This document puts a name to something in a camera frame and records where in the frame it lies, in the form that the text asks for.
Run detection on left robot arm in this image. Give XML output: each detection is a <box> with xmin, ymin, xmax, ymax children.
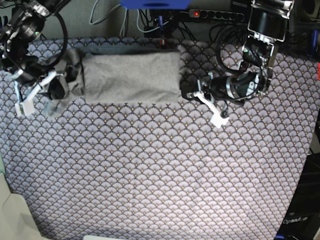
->
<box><xmin>180</xmin><ymin>0</ymin><xmax>295</xmax><ymax>106</ymax></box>

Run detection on white power strip red switch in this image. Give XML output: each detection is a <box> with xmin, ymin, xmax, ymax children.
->
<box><xmin>188</xmin><ymin>9</ymin><xmax>245</xmax><ymax>22</ymax></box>

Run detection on fan-patterned table cloth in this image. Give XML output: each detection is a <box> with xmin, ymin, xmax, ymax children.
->
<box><xmin>0</xmin><ymin>53</ymin><xmax>320</xmax><ymax>240</ymax></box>

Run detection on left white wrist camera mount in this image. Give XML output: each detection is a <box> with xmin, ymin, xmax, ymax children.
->
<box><xmin>186</xmin><ymin>72</ymin><xmax>230</xmax><ymax>130</ymax></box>

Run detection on red clamp at right edge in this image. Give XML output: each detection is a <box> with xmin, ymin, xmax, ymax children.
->
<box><xmin>317</xmin><ymin>62</ymin><xmax>320</xmax><ymax>80</ymax></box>

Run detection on red black table clamp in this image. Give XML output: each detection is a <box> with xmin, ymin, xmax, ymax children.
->
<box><xmin>158</xmin><ymin>15</ymin><xmax>167</xmax><ymax>49</ymax></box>

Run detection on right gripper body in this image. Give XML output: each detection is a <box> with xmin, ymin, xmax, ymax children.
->
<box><xmin>14</xmin><ymin>69</ymin><xmax>66</xmax><ymax>100</ymax></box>

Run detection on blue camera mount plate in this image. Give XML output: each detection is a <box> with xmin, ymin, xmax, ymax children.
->
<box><xmin>120</xmin><ymin>0</ymin><xmax>191</xmax><ymax>10</ymax></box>

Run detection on grey T-shirt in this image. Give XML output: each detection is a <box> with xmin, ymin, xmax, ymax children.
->
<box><xmin>43</xmin><ymin>46</ymin><xmax>181</xmax><ymax>118</ymax></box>

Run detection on grey teal cable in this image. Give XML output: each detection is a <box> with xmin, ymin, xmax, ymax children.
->
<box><xmin>88</xmin><ymin>0</ymin><xmax>161</xmax><ymax>38</ymax></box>

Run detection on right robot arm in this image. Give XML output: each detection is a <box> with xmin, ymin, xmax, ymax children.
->
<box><xmin>0</xmin><ymin>0</ymin><xmax>69</xmax><ymax>101</ymax></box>

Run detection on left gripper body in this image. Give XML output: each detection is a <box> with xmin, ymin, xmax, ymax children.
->
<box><xmin>179</xmin><ymin>75</ymin><xmax>225</xmax><ymax>103</ymax></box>

